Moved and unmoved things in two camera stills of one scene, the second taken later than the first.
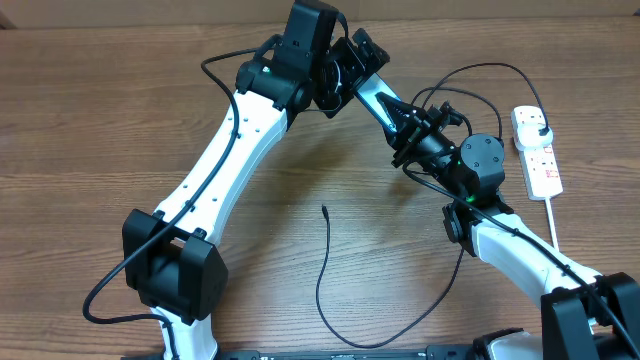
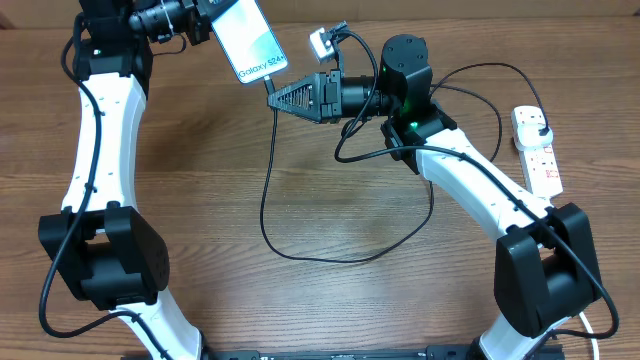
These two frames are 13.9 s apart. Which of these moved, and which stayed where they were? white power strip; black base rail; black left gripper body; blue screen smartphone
Moved: black left gripper body; blue screen smartphone
Stayed: white power strip; black base rail
